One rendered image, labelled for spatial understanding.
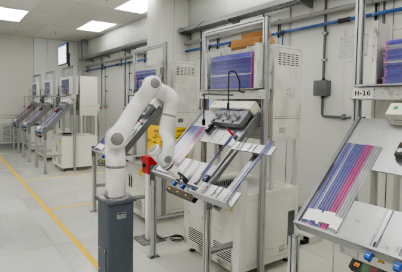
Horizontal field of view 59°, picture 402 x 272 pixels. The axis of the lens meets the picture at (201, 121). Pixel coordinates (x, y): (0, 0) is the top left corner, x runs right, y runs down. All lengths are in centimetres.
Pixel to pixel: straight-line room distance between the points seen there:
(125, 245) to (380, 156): 149
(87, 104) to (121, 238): 483
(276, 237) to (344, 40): 210
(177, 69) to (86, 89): 325
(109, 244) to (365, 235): 137
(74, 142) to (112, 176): 466
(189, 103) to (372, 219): 268
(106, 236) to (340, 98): 270
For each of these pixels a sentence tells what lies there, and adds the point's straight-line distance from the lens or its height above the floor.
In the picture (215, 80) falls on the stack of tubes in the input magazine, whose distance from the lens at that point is 293.
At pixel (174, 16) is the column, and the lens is 601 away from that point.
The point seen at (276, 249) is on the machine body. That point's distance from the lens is 299.
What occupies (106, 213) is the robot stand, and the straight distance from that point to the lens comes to 221.
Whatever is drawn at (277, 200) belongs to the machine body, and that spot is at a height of 54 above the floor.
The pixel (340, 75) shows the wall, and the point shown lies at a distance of 396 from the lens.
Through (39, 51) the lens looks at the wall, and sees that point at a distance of 1095.
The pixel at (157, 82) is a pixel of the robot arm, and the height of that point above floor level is 140.
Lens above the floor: 128
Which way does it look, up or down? 3 degrees down
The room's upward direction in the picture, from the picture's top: 1 degrees clockwise
